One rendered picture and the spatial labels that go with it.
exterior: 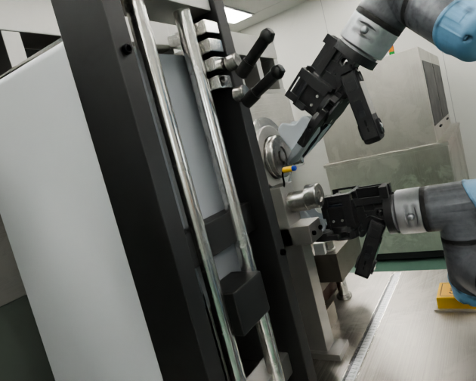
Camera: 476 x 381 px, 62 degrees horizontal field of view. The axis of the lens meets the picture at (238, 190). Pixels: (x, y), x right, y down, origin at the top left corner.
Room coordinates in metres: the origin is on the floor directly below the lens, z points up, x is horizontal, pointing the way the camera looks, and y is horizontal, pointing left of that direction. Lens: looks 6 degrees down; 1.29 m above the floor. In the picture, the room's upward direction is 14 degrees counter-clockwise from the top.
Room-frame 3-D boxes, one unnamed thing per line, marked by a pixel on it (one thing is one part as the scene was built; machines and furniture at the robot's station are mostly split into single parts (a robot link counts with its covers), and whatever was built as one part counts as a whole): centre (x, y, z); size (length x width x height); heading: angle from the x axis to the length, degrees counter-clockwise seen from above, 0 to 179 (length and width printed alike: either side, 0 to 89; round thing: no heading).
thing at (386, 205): (0.70, -0.20, 1.12); 0.12 x 0.08 x 0.09; 57
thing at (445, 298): (0.71, -0.35, 0.91); 0.07 x 0.07 x 0.02; 57
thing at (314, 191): (0.64, -0.12, 1.18); 0.04 x 0.02 x 0.04; 147
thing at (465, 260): (0.59, -0.33, 1.01); 0.11 x 0.08 x 0.11; 177
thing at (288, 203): (0.66, -0.09, 1.05); 0.06 x 0.05 x 0.31; 57
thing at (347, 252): (0.95, -0.04, 1.00); 0.40 x 0.16 x 0.06; 57
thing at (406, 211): (0.65, -0.27, 1.11); 0.08 x 0.05 x 0.08; 147
